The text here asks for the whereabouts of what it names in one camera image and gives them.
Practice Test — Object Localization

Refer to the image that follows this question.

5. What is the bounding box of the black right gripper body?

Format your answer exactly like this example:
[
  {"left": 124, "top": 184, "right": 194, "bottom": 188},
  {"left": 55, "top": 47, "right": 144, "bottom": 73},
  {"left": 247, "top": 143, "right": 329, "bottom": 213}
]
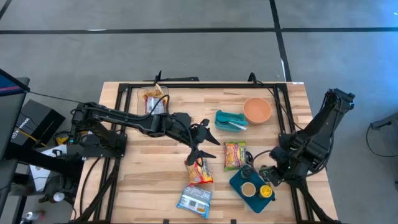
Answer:
[{"left": 269, "top": 145, "right": 300, "bottom": 185}]

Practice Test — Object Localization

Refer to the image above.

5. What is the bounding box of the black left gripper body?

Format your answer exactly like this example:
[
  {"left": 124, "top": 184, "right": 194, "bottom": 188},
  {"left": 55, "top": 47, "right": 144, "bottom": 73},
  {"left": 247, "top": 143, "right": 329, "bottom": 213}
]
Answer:
[{"left": 164, "top": 111, "right": 205, "bottom": 146}]

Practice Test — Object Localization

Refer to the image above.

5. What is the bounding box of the red and yellow ramen packet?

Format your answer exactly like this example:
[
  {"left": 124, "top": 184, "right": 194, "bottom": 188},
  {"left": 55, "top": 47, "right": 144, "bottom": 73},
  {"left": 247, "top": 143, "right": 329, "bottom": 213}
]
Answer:
[{"left": 185, "top": 158, "right": 215, "bottom": 187}]

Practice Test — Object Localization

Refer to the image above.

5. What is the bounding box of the small tan cup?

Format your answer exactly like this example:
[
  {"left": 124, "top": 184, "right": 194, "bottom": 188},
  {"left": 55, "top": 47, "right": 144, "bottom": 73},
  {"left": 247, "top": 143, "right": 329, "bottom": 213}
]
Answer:
[{"left": 241, "top": 182, "right": 257, "bottom": 198}]

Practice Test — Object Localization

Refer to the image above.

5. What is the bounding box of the metal spoon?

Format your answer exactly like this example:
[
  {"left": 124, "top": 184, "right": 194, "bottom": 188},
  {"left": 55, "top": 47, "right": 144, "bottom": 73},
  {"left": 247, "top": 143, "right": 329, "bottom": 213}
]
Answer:
[{"left": 228, "top": 120, "right": 248, "bottom": 131}]

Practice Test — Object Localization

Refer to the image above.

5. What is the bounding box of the chicken ramen packet with green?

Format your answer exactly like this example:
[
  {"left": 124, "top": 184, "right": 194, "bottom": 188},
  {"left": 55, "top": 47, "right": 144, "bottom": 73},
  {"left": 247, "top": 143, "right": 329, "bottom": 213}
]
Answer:
[{"left": 223, "top": 141, "right": 248, "bottom": 172}]

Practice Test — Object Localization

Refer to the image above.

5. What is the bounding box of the red snack packet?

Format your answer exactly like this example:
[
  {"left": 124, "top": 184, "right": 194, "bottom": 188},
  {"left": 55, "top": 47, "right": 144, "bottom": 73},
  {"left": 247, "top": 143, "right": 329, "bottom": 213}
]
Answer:
[{"left": 144, "top": 95, "right": 166, "bottom": 116}]

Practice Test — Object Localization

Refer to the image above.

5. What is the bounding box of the dark blue tray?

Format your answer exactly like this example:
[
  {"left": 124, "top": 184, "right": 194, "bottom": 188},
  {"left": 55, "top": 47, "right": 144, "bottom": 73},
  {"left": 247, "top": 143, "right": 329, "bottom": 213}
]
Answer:
[{"left": 229, "top": 164, "right": 277, "bottom": 214}]

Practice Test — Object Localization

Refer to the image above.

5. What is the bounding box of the blue beef ramen packet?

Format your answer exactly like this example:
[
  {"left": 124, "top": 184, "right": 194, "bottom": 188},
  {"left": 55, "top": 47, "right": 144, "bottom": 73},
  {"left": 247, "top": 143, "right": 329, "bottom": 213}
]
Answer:
[{"left": 176, "top": 185, "right": 214, "bottom": 219}]

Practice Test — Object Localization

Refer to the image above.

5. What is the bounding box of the teal rectangular container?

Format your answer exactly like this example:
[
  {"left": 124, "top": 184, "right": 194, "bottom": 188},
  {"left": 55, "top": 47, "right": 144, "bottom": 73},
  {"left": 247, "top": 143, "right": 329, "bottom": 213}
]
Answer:
[{"left": 214, "top": 109, "right": 249, "bottom": 133}]

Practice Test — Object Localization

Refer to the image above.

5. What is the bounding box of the clear plastic container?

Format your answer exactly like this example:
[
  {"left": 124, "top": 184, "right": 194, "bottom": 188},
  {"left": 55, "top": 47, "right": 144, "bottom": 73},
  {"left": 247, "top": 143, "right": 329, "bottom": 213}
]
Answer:
[{"left": 135, "top": 85, "right": 170, "bottom": 125}]

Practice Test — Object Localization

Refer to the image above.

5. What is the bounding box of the orange bowl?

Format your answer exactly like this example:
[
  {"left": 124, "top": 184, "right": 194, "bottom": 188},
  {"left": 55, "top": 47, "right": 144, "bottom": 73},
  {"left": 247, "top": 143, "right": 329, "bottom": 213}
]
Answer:
[{"left": 243, "top": 97, "right": 272, "bottom": 124}]

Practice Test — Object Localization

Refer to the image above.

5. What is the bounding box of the black equipment case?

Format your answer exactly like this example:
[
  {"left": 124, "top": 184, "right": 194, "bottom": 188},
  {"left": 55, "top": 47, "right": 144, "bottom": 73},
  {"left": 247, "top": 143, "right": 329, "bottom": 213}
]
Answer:
[{"left": 11, "top": 99, "right": 65, "bottom": 147}]

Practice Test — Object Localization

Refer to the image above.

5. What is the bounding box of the white paper sheet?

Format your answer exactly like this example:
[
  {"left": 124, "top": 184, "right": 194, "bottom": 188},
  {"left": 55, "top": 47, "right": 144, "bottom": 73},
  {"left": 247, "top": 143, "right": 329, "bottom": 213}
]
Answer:
[{"left": 29, "top": 144, "right": 68, "bottom": 192}]

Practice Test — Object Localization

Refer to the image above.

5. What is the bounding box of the black monitor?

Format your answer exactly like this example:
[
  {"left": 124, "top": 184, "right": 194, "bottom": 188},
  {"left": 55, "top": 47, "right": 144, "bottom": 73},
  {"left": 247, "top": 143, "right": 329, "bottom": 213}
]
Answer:
[{"left": 0, "top": 68, "right": 31, "bottom": 159}]

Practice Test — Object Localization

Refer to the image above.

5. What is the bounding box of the silver can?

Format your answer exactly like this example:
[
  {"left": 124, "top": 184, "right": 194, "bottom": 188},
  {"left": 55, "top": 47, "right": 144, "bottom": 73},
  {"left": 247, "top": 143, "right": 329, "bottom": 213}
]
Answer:
[{"left": 20, "top": 210, "right": 44, "bottom": 222}]

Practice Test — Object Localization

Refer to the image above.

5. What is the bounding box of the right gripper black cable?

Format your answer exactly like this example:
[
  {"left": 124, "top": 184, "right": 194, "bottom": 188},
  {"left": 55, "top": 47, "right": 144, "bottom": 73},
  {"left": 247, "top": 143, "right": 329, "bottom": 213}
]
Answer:
[{"left": 251, "top": 150, "right": 275, "bottom": 169}]

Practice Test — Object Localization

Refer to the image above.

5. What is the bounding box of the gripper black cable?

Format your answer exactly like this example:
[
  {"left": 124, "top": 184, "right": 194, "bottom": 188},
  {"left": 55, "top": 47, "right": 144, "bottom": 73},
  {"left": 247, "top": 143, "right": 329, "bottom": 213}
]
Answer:
[
  {"left": 251, "top": 150, "right": 275, "bottom": 169},
  {"left": 145, "top": 94, "right": 171, "bottom": 121}
]

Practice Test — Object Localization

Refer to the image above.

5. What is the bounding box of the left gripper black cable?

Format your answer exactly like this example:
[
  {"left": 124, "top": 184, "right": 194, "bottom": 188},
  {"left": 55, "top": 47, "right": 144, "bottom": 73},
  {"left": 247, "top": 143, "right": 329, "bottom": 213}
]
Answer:
[{"left": 145, "top": 94, "right": 171, "bottom": 121}]

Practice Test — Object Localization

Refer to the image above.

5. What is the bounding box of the black table frame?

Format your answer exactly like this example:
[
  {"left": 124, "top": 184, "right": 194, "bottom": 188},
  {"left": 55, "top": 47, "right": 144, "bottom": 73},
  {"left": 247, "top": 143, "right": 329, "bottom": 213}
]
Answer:
[{"left": 70, "top": 81, "right": 341, "bottom": 224}]

